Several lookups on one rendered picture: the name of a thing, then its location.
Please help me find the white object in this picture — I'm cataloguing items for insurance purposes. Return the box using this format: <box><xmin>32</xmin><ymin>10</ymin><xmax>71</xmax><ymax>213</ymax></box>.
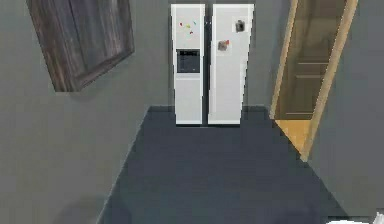
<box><xmin>333</xmin><ymin>211</ymin><xmax>384</xmax><ymax>224</ymax></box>

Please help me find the light wood door frame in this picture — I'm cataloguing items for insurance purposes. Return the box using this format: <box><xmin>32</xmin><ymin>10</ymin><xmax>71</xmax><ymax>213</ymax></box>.
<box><xmin>269</xmin><ymin>0</ymin><xmax>360</xmax><ymax>163</ymax></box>

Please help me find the dark wood framed picture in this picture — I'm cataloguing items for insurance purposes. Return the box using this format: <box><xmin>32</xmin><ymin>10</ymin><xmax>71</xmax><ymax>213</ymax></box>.
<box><xmin>25</xmin><ymin>0</ymin><xmax>136</xmax><ymax>94</ymax></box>

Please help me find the white double door fridge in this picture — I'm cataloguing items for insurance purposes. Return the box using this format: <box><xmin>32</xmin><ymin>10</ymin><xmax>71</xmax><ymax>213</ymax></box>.
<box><xmin>170</xmin><ymin>3</ymin><xmax>255</xmax><ymax>126</ymax></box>

